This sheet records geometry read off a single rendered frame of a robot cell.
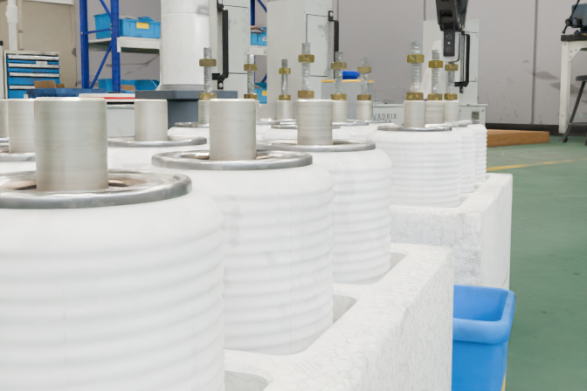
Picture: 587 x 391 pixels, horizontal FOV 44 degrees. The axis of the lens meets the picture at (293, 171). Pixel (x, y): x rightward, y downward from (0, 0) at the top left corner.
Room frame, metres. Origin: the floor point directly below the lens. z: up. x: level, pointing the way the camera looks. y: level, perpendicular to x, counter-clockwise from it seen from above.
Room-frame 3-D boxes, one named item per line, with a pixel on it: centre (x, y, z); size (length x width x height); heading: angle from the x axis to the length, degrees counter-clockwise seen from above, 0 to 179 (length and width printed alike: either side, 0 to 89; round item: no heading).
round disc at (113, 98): (3.16, 0.78, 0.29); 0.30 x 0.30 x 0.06
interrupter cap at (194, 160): (0.34, 0.03, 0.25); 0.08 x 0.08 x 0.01
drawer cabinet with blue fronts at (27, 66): (6.26, 2.34, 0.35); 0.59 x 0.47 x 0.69; 41
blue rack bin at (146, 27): (6.14, 1.39, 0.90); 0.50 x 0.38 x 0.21; 43
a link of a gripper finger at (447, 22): (0.94, -0.20, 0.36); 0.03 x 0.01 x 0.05; 158
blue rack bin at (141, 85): (6.13, 1.37, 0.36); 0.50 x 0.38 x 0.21; 43
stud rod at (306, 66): (0.78, -0.01, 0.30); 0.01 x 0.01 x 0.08
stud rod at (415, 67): (0.74, -0.12, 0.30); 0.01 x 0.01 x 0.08
